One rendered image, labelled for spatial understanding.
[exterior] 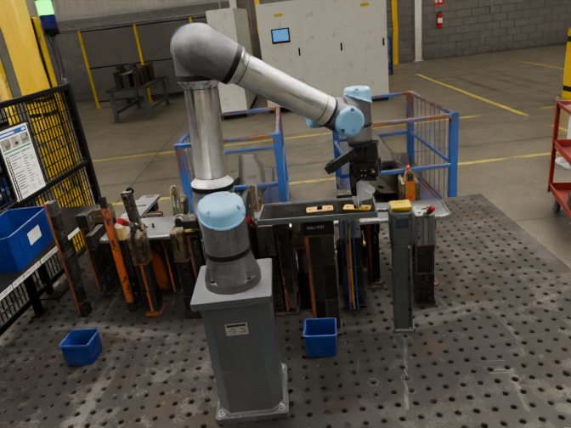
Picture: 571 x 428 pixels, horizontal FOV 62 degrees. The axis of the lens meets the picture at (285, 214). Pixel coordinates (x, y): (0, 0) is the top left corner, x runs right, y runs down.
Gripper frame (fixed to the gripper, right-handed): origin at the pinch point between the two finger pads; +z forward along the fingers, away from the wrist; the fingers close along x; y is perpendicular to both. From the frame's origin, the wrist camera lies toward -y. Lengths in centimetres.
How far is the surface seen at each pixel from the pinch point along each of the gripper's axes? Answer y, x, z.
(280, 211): -23.9, -4.6, 1.7
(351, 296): -7.2, 12.1, 42.7
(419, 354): 20, -9, 48
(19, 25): -157, 36, -65
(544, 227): 85, 249, 117
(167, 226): -82, 12, 18
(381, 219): 2.3, 27.1, 17.4
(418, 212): 16.1, 21.8, 11.8
